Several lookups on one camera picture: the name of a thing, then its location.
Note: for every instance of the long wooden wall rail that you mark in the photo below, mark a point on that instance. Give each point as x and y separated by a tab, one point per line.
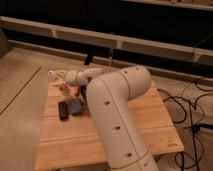
153	48

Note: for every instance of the blue grey bottle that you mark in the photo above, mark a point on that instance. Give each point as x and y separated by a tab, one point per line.
76	107

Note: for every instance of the black rectangular remote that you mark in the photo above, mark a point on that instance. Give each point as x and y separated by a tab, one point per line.
63	110

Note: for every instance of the orange object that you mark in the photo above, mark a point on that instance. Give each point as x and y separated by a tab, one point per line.
75	91

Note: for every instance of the black bowl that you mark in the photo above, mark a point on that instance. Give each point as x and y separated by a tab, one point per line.
83	90

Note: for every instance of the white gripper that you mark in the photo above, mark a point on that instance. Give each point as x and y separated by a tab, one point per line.
59	77

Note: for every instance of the wooden table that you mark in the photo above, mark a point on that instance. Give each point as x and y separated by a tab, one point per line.
71	143

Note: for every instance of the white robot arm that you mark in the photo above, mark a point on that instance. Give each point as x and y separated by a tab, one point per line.
107	97

